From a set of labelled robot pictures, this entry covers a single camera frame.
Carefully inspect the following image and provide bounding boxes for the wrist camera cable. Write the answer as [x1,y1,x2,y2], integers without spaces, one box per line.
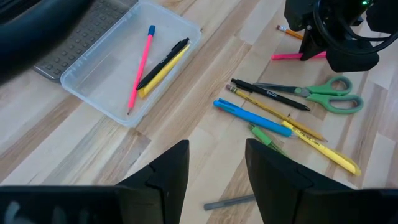
[0,0,94,86]
[312,0,398,43]

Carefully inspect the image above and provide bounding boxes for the clear plastic pencil box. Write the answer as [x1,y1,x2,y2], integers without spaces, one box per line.
[32,0,202,128]

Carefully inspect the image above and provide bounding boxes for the pink highlighter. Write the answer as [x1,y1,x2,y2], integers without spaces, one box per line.
[271,51,327,61]

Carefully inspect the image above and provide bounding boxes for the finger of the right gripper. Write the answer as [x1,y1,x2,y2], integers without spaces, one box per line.
[298,29,326,62]

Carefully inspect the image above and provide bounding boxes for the blue pen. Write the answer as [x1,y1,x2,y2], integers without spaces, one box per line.
[213,98,294,138]

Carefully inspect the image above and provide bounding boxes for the black pen white print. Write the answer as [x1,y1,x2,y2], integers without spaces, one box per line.
[231,78,312,111]

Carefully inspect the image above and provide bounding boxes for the green handled scissors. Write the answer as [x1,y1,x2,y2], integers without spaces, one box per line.
[253,75,364,115]

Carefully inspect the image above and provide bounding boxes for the orange pencil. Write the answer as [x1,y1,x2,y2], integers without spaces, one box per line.
[276,24,305,40]

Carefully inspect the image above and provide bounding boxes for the yellow highlighter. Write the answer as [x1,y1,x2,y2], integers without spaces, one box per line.
[137,43,191,100]
[281,120,363,177]

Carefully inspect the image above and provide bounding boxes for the yellow wooden pencil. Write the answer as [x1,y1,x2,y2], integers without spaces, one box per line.
[225,83,328,143]

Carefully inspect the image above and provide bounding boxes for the pink pencil blue cap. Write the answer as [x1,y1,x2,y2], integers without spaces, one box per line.
[126,24,156,116]

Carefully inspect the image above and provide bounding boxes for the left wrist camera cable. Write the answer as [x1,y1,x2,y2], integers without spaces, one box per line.
[0,0,94,86]

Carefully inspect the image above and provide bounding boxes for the green mechanical pencil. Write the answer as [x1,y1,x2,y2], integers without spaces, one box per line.
[248,123,289,156]

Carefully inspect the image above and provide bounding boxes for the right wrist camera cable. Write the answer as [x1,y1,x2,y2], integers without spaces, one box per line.
[312,0,398,43]

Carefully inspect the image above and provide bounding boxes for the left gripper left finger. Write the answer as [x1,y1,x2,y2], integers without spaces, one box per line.
[116,139,190,224]

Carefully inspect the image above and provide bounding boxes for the grey pen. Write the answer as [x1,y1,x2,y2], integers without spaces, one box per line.
[203,194,256,212]

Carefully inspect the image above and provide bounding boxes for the black click pen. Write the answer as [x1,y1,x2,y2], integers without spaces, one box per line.
[136,37,190,91]

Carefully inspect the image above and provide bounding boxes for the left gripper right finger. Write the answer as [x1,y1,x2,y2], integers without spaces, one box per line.
[245,139,352,224]

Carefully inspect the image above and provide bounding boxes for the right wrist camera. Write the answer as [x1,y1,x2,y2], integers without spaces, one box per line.
[325,40,381,73]

